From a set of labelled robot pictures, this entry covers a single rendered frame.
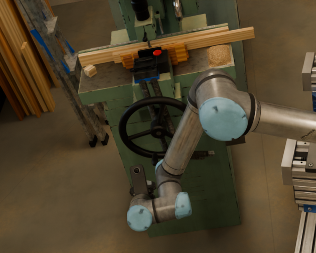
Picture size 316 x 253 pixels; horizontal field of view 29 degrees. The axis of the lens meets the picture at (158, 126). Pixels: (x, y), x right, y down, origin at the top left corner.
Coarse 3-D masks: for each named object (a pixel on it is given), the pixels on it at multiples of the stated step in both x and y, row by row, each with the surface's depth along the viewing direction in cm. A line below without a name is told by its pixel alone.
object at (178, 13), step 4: (172, 0) 232; (176, 0) 231; (176, 4) 231; (180, 4) 235; (176, 8) 231; (180, 8) 232; (176, 12) 232; (180, 12) 232; (176, 16) 233; (180, 16) 233; (180, 20) 235
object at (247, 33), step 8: (224, 32) 230; (232, 32) 229; (240, 32) 229; (248, 32) 229; (184, 40) 232; (192, 40) 231; (200, 40) 231; (208, 40) 231; (216, 40) 231; (224, 40) 231; (232, 40) 231; (240, 40) 231; (136, 48) 235; (192, 48) 233
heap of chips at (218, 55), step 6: (210, 48) 228; (216, 48) 226; (222, 48) 225; (228, 48) 228; (210, 54) 225; (216, 54) 223; (222, 54) 222; (228, 54) 223; (210, 60) 223; (216, 60) 222; (222, 60) 221; (228, 60) 222; (210, 66) 222
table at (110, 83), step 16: (208, 48) 232; (96, 64) 240; (112, 64) 237; (192, 64) 226; (208, 64) 224; (80, 80) 234; (96, 80) 232; (112, 80) 229; (128, 80) 227; (176, 80) 224; (192, 80) 224; (80, 96) 229; (96, 96) 229; (112, 96) 229; (128, 96) 229; (176, 96) 218
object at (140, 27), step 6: (150, 6) 231; (150, 12) 228; (150, 18) 224; (138, 24) 223; (144, 24) 222; (150, 24) 222; (138, 30) 223; (144, 30) 223; (150, 30) 223; (138, 36) 225; (150, 36) 225
